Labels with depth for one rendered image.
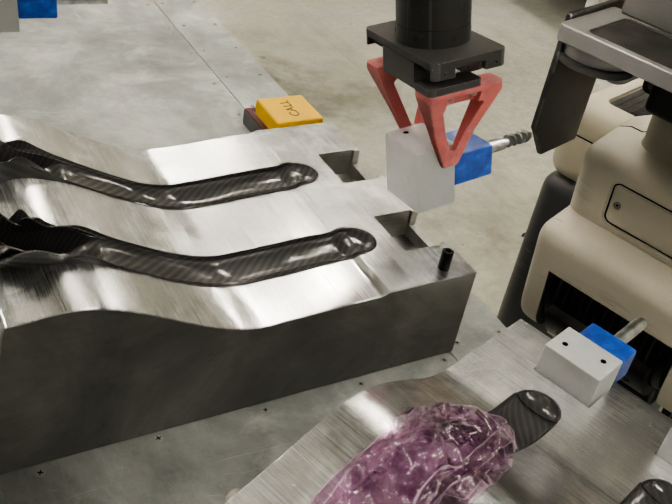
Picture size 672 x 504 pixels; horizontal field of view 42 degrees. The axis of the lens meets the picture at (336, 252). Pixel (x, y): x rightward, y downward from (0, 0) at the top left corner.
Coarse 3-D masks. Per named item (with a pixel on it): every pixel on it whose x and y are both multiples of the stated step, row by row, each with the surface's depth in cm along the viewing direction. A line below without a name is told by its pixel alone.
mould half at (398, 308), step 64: (0, 128) 71; (320, 128) 89; (0, 192) 64; (64, 192) 66; (320, 192) 79; (384, 192) 81; (384, 256) 73; (0, 320) 54; (64, 320) 55; (128, 320) 58; (192, 320) 61; (256, 320) 65; (320, 320) 67; (384, 320) 71; (448, 320) 75; (0, 384) 56; (64, 384) 58; (128, 384) 61; (192, 384) 64; (256, 384) 68; (320, 384) 72; (0, 448) 59; (64, 448) 62
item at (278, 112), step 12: (288, 96) 105; (300, 96) 105; (264, 108) 102; (276, 108) 102; (288, 108) 102; (300, 108) 103; (312, 108) 103; (264, 120) 102; (276, 120) 100; (288, 120) 100; (300, 120) 101; (312, 120) 101
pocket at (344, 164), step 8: (336, 152) 85; (344, 152) 86; (352, 152) 86; (328, 160) 85; (336, 160) 86; (344, 160) 86; (352, 160) 87; (336, 168) 87; (344, 168) 87; (352, 168) 87; (360, 168) 86; (344, 176) 87; (352, 176) 87; (360, 176) 86; (368, 176) 85
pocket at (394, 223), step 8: (376, 216) 77; (384, 216) 78; (392, 216) 78; (400, 216) 79; (408, 216) 79; (416, 216) 79; (384, 224) 78; (392, 224) 79; (400, 224) 79; (408, 224) 80; (392, 232) 80; (400, 232) 80; (408, 232) 80; (416, 232) 79; (400, 240) 80; (408, 240) 80; (416, 240) 79; (424, 240) 78; (408, 248) 79; (416, 248) 79
